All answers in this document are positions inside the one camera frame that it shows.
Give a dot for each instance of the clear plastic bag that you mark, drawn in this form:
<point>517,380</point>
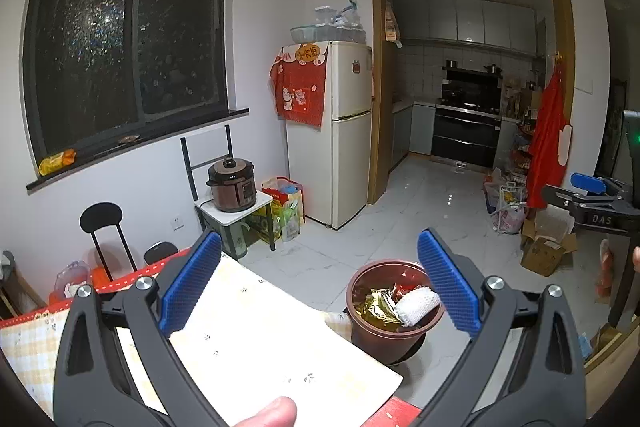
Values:
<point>4,264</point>

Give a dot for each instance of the pale green plastic jug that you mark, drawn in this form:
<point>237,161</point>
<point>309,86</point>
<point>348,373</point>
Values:
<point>239,239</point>

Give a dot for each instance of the gold foil wrapper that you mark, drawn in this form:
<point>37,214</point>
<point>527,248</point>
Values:
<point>377,307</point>

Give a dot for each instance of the person's left hand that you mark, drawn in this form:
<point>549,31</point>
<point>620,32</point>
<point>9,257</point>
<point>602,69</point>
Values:
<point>270,414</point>

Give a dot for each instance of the black built-in stove oven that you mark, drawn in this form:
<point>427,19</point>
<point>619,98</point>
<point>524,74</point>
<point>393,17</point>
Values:
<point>465,132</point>

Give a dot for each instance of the white wall socket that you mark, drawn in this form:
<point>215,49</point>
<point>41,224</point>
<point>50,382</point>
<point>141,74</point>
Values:
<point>177,221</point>

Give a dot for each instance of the yellow snack packet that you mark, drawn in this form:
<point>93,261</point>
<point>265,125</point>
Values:
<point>57,162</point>

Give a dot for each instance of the white fridge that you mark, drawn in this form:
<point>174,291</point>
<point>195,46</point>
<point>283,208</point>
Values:
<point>345,147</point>

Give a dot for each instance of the yellow green carton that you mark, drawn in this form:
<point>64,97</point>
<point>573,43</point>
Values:
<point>262,224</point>

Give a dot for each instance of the dark window sill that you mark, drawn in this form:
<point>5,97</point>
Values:
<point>175,136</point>

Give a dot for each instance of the grey wall cabinets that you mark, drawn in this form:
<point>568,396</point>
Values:
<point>470,22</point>

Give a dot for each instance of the dark window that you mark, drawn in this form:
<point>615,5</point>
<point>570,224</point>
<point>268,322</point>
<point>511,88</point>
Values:
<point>100,32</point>

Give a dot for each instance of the plaid tablecloth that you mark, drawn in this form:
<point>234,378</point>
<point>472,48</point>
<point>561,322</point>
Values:
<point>275,332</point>

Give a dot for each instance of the red apron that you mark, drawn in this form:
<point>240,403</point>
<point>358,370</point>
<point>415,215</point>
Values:
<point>547,132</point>

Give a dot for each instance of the brown plastic trash bin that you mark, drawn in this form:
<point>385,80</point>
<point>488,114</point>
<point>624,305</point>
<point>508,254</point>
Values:
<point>370,337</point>

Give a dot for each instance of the pink plastic bag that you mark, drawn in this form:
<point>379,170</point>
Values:
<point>510,219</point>

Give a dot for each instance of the white foam net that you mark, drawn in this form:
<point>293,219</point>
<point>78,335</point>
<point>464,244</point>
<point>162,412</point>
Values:
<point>415,304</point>

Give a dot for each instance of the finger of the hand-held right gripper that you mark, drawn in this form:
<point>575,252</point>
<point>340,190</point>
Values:
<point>590,183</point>
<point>562,197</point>

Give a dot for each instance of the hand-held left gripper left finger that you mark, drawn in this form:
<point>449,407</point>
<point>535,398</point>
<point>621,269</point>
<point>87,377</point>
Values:
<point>192,282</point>

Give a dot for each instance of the black round-back chair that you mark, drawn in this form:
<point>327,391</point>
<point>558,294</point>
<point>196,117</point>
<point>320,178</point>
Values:
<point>100,217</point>

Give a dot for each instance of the grey base cabinets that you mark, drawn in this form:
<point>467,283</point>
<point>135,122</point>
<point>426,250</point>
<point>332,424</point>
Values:
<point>420,129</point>

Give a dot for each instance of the steel pot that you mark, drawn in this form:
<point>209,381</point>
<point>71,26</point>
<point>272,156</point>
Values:
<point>490,69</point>

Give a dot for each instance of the hanging printed bag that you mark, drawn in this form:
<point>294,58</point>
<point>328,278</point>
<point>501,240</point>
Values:
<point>392,27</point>

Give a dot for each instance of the clear plastic container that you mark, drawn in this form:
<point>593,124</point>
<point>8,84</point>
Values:
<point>72,279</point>

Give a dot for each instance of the small fridge magnet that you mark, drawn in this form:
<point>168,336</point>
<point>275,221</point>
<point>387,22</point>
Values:
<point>356,67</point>

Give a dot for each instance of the clear bowl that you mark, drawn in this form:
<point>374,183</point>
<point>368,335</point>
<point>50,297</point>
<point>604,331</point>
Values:
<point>305,34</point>

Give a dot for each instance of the pile of clear plastic containers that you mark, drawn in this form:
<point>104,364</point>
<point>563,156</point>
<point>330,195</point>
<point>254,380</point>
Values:
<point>340,27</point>

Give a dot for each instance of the wooden door frame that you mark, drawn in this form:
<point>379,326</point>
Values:
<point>380,107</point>

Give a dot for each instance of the brown pressure cooker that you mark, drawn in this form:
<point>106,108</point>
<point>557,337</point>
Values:
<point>230,187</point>

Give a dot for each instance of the open cardboard box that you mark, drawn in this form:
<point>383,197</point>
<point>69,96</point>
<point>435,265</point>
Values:
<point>545,252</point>

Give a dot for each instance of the cluttered kitchen shelf rack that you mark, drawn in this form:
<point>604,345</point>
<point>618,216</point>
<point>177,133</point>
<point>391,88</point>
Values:
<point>520,142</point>

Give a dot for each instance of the person's right hand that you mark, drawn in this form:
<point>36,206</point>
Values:
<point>636,259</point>

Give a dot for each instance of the black frame white-top stand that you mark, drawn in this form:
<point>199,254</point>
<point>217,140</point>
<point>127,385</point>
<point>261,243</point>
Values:
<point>235,212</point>

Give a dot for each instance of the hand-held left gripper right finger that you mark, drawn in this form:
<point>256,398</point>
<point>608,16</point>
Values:
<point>447,287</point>

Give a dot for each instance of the red printed cloth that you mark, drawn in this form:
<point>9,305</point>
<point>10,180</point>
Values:
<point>300,97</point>

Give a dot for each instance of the red shopping bag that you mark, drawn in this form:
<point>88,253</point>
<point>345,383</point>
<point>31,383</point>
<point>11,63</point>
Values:
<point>272,192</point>

